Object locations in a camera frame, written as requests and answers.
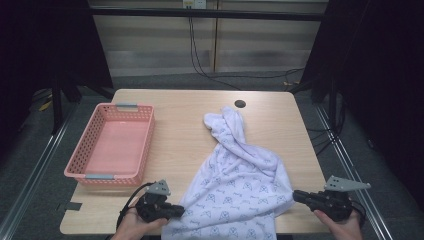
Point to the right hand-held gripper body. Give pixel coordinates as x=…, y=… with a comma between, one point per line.
x=333, y=203

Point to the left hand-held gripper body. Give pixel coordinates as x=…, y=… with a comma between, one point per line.
x=151, y=206

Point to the white patterned towel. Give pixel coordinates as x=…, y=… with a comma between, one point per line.
x=233, y=186

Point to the pink perforated plastic basket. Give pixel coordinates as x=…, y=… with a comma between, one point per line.
x=113, y=146

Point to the person's left hand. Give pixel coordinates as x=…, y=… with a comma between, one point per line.
x=136, y=228

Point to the person's right hand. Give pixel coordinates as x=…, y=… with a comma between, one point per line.
x=343, y=230

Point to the long black tape strip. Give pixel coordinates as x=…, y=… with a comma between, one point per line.
x=71, y=206

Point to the black curtain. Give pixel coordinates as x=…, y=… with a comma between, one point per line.
x=43, y=43
x=383, y=83

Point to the black metal stand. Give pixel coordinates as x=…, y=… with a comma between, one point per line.
x=56, y=106

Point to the yellow object on floor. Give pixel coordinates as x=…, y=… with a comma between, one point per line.
x=45, y=105

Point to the black horizontal metal bar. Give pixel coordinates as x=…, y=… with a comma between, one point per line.
x=206, y=14

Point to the white wall outlet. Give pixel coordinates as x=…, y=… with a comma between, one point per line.
x=195, y=3

